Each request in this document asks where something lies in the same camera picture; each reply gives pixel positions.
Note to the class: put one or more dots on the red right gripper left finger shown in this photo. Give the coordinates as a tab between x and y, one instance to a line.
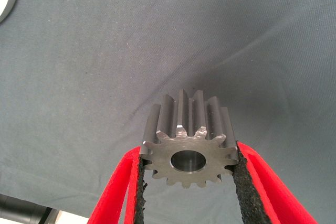
113	197

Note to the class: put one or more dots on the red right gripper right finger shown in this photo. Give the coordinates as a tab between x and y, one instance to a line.
273	192

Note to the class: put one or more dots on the small steel spur gear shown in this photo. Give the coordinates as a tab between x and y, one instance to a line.
157	155

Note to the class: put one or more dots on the dark grey table cloth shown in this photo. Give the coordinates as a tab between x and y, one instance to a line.
105	64

